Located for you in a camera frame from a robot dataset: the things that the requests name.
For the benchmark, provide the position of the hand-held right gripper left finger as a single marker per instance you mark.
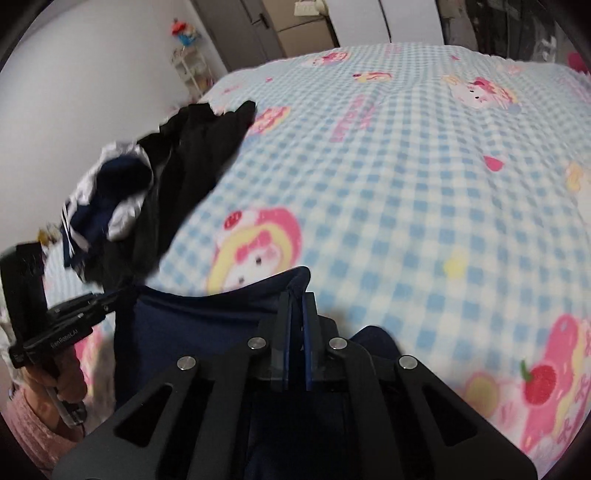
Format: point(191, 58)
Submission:
point(286, 344)

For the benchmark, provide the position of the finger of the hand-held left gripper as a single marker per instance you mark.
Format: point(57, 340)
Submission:
point(92, 300)
point(87, 314)

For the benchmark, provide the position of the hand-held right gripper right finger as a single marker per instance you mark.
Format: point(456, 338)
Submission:
point(308, 344)

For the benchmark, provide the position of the navy shorts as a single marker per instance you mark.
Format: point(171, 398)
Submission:
point(207, 323)

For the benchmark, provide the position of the person's left forearm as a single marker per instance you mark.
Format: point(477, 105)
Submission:
point(32, 429)

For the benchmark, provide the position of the person's left hand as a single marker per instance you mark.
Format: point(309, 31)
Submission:
point(41, 378)

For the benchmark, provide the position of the white garment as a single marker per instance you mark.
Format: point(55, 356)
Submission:
point(124, 218)

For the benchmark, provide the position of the black jacket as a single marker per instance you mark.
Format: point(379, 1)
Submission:
point(194, 152)

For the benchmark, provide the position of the checked cartoon printed blanket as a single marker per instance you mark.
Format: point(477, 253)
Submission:
point(392, 184)

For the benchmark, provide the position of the white shelf rack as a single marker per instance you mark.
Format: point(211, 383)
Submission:
point(194, 74)

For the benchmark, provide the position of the red-hat doll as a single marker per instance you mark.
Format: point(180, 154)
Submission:
point(183, 32)

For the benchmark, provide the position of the grey door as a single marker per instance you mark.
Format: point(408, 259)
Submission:
point(235, 32)

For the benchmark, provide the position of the beige cabinet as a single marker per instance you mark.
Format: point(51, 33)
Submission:
point(300, 34)

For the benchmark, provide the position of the white wardrobe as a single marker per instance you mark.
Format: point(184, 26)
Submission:
point(383, 21)

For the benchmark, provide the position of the white handbag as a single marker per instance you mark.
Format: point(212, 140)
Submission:
point(308, 7)

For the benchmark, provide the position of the dark open wardrobe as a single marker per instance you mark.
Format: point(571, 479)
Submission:
point(498, 27)

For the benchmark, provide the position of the magenta plush toy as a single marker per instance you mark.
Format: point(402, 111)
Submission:
point(579, 62)

